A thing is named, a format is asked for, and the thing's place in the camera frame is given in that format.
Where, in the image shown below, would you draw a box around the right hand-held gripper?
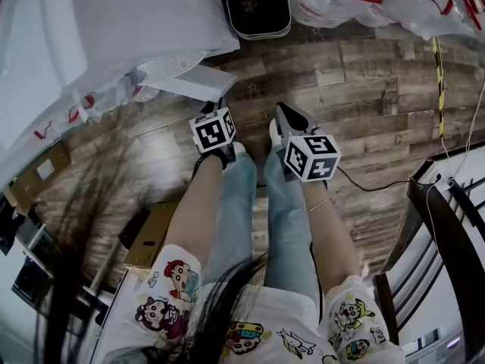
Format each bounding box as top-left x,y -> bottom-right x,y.
274,102 -> 343,184

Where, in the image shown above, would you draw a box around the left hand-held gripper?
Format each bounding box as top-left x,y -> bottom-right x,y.
189,100 -> 239,171

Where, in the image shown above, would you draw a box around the white water dispenser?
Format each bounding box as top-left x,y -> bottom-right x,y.
0,0 -> 240,104

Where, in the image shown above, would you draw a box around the person's right forearm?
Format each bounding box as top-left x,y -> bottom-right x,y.
301,180 -> 365,292

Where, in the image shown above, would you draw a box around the person's left forearm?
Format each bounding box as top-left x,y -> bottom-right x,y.
161,156 -> 230,267

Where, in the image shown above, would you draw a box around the person's right beige shoe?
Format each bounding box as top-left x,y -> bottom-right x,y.
268,118 -> 283,146

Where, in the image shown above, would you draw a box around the person's left leg blue jeans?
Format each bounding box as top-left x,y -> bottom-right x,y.
199,150 -> 259,288

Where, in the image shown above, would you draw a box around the person's leg blue jeans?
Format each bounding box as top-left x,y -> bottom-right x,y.
262,146 -> 322,307
199,150 -> 259,288

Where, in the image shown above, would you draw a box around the person's right leg blue jeans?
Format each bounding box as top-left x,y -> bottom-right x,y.
262,146 -> 322,307

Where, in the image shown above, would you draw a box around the black trash bin white rim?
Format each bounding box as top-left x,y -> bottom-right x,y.
222,0 -> 293,40

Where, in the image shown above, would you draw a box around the black bag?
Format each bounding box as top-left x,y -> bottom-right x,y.
118,209 -> 152,249

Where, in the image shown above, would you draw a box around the large brown cardboard box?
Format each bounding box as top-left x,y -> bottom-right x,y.
121,200 -> 180,271

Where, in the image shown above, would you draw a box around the yellow black striped strip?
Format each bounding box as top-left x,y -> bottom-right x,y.
431,35 -> 448,138

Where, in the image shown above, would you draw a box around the person's white cartoon-print shirt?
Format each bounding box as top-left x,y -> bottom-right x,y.
104,243 -> 407,364

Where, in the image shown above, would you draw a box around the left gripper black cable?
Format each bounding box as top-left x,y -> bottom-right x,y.
190,152 -> 208,190

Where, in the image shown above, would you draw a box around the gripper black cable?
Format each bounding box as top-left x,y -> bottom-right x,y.
190,152 -> 208,190
325,165 -> 414,193

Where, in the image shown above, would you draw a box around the thin gold bracelet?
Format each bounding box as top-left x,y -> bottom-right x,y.
307,196 -> 336,215

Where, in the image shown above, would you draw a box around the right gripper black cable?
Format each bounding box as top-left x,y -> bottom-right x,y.
325,165 -> 414,193

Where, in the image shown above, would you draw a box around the thin white cable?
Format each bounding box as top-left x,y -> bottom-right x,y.
424,84 -> 485,244

